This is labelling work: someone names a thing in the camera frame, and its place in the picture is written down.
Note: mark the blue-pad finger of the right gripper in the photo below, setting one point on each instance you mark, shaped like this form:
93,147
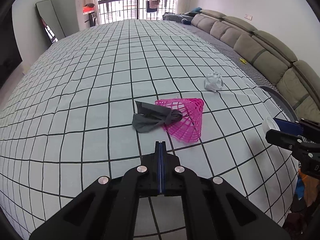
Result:
305,128

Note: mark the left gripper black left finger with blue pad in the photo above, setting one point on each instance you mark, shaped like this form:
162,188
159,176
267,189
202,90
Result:
107,208

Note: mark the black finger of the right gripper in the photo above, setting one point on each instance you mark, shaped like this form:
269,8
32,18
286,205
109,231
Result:
300,150

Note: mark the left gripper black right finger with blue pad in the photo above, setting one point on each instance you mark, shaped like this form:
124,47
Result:
212,208

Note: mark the white round jar lid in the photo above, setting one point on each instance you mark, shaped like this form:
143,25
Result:
269,123

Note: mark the dark grey cloth scrap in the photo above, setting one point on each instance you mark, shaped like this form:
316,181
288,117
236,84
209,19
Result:
150,117

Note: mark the grey perforated laundry basket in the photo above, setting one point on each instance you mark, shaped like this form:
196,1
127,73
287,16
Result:
282,103

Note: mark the grey sectional sofa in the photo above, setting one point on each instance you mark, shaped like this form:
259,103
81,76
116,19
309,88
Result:
294,79

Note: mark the houndstooth sofa cover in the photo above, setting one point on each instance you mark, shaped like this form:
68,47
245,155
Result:
222,37

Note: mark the magenta plastic mesh cone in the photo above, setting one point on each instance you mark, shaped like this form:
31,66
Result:
188,128

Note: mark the crumpled grey paper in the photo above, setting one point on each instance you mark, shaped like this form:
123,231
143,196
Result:
213,81

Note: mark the checkered white tablecloth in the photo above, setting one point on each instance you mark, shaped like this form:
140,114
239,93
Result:
68,121

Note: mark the black television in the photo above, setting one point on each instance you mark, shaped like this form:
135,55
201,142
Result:
10,56

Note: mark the black clothes stand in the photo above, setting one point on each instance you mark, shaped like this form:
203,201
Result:
152,8

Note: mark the orange bag on shelf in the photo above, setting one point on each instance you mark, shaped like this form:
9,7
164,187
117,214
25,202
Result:
88,8

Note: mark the leaning floor mirror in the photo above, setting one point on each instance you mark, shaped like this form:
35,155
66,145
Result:
49,20

